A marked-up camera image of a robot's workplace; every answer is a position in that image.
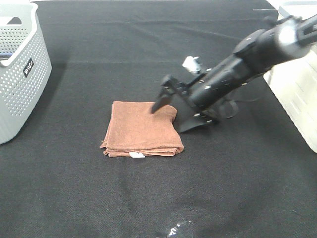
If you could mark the clear tape piece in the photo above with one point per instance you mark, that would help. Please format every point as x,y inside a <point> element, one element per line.
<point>182,229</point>

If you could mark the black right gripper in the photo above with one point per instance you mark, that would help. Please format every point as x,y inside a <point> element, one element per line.
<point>206,89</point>

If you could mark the brown towel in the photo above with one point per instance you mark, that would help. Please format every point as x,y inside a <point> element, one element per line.
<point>132,128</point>

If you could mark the black table cloth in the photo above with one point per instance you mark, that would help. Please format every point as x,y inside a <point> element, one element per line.
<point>252,176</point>

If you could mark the white storage bin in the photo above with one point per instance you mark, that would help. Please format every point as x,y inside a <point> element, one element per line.
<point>294,84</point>

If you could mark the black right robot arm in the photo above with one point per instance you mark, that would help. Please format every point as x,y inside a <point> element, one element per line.
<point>284,40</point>

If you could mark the grey perforated plastic basket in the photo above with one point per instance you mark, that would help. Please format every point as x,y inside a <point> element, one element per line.
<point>25,66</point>

